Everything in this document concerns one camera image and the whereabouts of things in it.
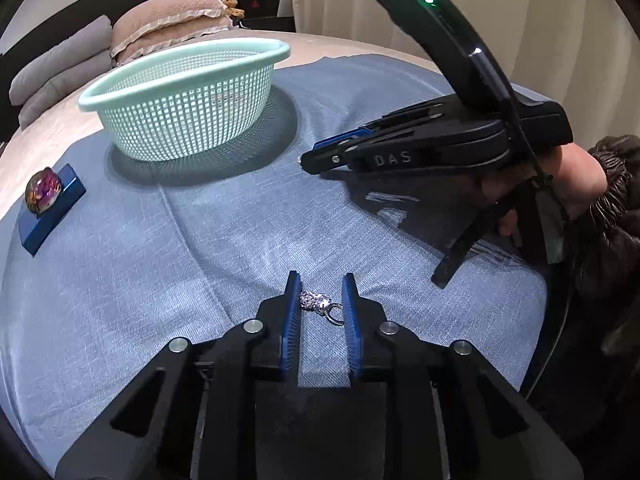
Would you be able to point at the grey pillows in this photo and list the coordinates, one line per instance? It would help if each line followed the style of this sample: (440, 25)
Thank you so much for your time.
(60, 70)

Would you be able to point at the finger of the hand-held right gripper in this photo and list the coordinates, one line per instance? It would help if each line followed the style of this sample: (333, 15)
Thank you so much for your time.
(325, 161)
(345, 139)

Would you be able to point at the person's right hand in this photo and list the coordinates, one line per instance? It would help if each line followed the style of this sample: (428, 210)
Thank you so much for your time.
(575, 180)

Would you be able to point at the blue rectangular box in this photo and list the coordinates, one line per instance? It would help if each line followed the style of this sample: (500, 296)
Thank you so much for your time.
(55, 217)

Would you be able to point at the beige bed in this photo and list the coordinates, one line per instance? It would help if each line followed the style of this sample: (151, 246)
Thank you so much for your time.
(65, 127)

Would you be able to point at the brown teddy bear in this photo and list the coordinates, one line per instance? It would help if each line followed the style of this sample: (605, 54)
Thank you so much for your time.
(232, 8)

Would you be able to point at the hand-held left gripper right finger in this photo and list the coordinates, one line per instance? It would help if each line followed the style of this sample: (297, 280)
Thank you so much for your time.
(351, 320)

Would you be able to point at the colourful glass ball ornament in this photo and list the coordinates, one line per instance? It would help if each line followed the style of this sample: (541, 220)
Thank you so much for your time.
(44, 192)

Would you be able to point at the person's right forearm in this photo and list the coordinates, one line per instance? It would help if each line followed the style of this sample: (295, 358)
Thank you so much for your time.
(615, 240)

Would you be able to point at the mint green plastic basket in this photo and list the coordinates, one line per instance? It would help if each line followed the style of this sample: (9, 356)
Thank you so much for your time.
(175, 125)

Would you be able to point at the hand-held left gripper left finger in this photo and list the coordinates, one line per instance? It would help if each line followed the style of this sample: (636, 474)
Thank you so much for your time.
(292, 315)

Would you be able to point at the dark nightstand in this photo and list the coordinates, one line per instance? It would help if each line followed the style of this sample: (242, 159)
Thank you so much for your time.
(267, 24)

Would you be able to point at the peach ruffled pillow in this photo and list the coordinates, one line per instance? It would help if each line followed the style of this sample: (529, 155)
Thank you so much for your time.
(170, 10)
(175, 35)

